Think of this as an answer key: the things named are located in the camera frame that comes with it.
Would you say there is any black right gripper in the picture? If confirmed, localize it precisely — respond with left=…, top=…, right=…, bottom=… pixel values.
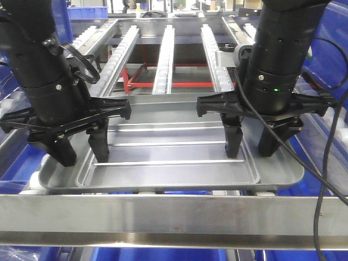
left=197, top=91, right=337, bottom=158

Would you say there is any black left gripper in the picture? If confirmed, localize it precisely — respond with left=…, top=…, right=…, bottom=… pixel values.
left=1, top=97, right=131, bottom=167

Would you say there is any silver metal tray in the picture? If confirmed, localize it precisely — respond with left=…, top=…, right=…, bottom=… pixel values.
left=39, top=93, right=305, bottom=194

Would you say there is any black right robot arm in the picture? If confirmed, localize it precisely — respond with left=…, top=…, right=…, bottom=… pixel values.
left=197, top=1, right=333, bottom=158

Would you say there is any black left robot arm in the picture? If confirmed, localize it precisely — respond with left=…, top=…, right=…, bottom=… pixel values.
left=1, top=1, right=131, bottom=167

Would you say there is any roller track right of tray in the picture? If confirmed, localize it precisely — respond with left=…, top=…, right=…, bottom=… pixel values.
left=152, top=25, right=175, bottom=95

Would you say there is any roller track beside crates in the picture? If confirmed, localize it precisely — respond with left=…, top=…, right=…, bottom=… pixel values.
left=201, top=24, right=235, bottom=92

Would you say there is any roller track centre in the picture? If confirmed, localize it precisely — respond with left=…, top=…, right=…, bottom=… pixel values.
left=89, top=25, right=139, bottom=97

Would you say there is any steel front rack beam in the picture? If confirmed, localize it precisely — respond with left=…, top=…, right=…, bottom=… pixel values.
left=0, top=193, right=348, bottom=250

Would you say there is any upper stacked blue crate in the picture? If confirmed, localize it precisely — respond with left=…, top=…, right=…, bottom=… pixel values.
left=300, top=0, right=348, bottom=90

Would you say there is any distant blue bin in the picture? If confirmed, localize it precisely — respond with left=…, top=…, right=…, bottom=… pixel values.
left=67, top=6, right=108, bottom=20

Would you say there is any red floor frame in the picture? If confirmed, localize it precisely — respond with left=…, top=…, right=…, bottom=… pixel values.
left=122, top=63, right=236, bottom=94

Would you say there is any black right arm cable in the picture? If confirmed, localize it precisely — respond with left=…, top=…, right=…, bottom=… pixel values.
left=234, top=38, right=348, bottom=261

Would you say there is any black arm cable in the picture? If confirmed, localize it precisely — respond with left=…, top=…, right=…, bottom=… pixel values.
left=234, top=38, right=348, bottom=261
left=42, top=38, right=101, bottom=84

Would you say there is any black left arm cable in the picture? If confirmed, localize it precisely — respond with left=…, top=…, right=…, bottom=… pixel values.
left=42, top=38, right=101, bottom=84

